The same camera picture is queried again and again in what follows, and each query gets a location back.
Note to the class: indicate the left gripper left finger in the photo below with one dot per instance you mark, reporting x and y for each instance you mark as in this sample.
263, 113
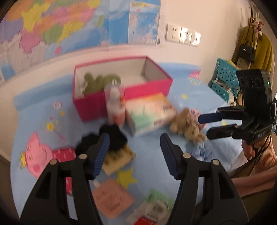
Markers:
91, 153

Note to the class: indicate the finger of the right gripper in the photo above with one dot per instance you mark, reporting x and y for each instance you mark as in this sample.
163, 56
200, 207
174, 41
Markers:
210, 117
221, 132

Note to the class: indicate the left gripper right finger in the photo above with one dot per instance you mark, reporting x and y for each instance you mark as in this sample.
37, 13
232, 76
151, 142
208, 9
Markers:
187, 169

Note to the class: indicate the beige bunny plush toy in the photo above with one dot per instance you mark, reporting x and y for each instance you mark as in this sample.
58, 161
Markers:
184, 124

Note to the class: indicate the yellow tissue paper pack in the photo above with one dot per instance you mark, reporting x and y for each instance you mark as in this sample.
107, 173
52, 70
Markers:
116, 160

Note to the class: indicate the clear plastic medical tape packet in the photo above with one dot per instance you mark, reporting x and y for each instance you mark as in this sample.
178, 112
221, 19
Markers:
155, 209

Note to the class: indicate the pink right sleeve forearm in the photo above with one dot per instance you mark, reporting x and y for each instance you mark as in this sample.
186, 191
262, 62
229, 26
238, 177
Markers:
264, 176

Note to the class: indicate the person's right hand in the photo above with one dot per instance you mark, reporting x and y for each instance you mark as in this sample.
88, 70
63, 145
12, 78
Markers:
249, 151

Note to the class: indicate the teal plastic basket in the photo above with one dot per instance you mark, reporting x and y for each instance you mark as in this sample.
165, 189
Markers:
224, 81

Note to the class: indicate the pink hand cream pouch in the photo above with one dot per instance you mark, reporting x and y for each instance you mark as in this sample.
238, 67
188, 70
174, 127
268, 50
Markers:
111, 199

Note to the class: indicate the orange green tissue box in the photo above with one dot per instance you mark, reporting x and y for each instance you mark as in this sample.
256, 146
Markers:
146, 114

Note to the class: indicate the black handbag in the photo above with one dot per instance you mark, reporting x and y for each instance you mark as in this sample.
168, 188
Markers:
246, 52

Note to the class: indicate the yellow hanging garment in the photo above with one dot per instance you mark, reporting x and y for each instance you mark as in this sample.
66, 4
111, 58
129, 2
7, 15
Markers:
263, 52

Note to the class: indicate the pink open cardboard box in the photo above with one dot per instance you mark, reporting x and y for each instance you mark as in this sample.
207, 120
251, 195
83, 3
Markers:
140, 76

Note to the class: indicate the white lotion bottle red label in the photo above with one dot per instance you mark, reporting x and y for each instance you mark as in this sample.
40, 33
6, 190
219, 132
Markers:
115, 104

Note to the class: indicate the small hanging plush charm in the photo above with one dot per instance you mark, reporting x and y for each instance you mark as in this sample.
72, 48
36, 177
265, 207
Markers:
257, 29

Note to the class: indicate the white wall socket panel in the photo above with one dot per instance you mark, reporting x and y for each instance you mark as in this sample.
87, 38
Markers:
173, 33

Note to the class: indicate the colourful wall map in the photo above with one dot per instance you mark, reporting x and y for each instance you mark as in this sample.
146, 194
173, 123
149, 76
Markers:
35, 31

